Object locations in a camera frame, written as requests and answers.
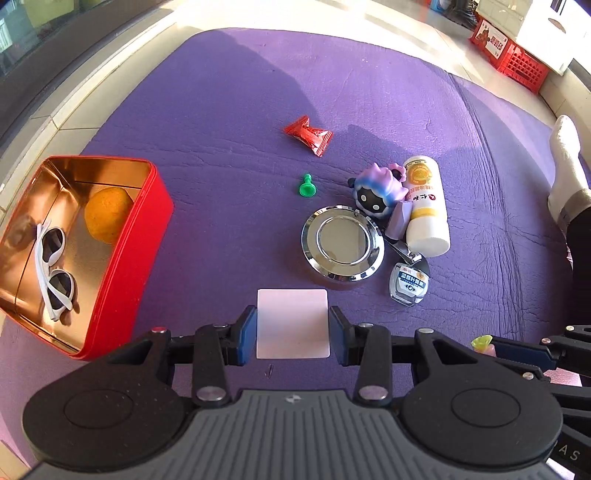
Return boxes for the purple mat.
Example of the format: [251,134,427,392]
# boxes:
[0,28,591,468]

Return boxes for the dark boots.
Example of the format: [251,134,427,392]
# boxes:
[442,0,482,27]

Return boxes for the large white box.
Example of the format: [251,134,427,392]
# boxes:
[517,0,591,77]

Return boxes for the red candy wrapper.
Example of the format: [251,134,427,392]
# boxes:
[283,115,334,158]

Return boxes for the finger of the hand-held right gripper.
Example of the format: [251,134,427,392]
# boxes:
[490,324,591,371]
[531,369,591,407]

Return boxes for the white sunglasses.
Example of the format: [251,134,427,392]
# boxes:
[36,220,78,322]

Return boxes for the white card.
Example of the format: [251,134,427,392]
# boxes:
[256,289,330,360]

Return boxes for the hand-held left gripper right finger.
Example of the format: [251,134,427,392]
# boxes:
[329,305,491,405]

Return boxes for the person's white sock foot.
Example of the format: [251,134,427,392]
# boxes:
[547,115,591,232]

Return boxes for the purple blue sheep toy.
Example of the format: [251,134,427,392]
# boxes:
[347,161,415,241]

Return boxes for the red metal tin box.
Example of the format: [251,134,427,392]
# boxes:
[0,155,175,361]

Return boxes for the red plastic crate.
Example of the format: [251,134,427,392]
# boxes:
[470,14,555,95]

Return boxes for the orange fruit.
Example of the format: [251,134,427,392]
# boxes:
[84,186,136,244]

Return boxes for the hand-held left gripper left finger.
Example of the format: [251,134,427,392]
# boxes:
[99,305,258,408]

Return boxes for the person's dark trouser leg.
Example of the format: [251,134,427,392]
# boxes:
[564,203,591,326]

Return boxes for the small green pink toy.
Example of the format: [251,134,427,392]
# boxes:
[471,335,497,358]

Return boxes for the small white box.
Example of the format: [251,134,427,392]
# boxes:
[475,0,526,34]

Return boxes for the silver nail clipper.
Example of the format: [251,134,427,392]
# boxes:
[385,237,428,267]

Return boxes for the round silver mirror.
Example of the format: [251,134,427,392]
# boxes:
[301,206,385,289]

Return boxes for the white yellow label bottle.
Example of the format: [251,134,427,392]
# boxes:
[401,156,451,258]

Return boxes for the small clear blue label case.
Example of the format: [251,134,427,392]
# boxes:
[389,262,428,306]

